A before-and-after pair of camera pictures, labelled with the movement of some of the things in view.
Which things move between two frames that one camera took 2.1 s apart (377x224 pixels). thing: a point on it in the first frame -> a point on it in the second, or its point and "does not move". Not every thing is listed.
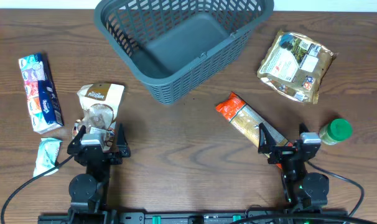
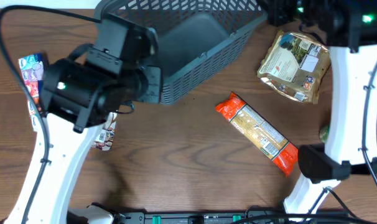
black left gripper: x=115 y=158 -> x=157 y=98
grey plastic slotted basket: x=167 y=43 does not move
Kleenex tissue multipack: x=41 y=93 does not move
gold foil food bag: x=296 y=66 does not move
